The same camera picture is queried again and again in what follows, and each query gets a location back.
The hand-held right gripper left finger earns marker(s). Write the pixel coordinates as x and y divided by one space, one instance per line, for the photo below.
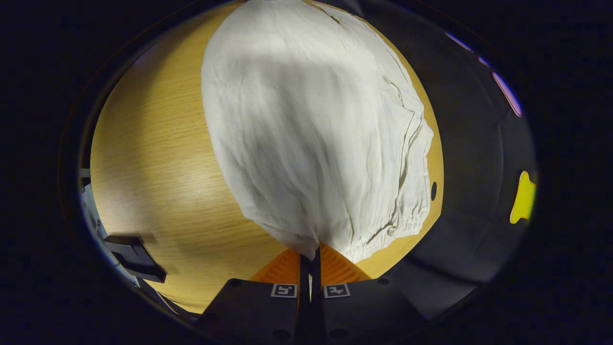
258 311

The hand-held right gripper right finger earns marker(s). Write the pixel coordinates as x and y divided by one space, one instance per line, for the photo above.
364 311

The white jeans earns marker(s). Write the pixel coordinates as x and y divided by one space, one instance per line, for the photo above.
306 134

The dark angular object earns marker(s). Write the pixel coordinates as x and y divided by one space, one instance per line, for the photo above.
139 261

